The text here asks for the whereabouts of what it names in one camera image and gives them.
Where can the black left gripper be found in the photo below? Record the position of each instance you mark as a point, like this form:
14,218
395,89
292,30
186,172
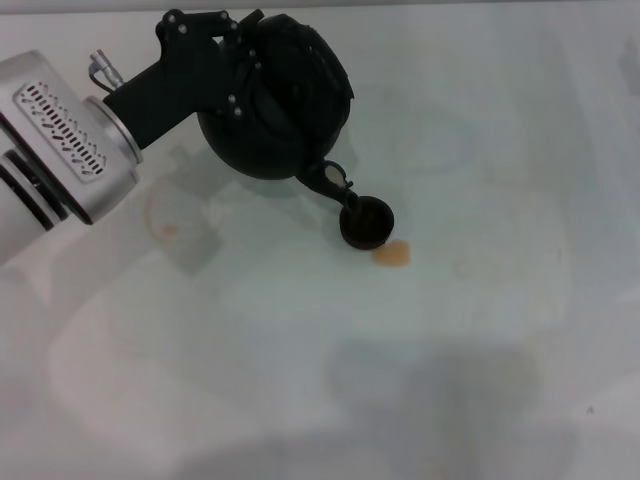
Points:
185,85

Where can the small dark teacup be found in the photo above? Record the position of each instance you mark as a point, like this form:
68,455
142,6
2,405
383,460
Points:
367,230

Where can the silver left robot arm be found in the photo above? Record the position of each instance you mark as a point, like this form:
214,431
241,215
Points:
55,155

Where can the large spilled tea puddle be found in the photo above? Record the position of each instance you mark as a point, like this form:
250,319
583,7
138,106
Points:
394,254

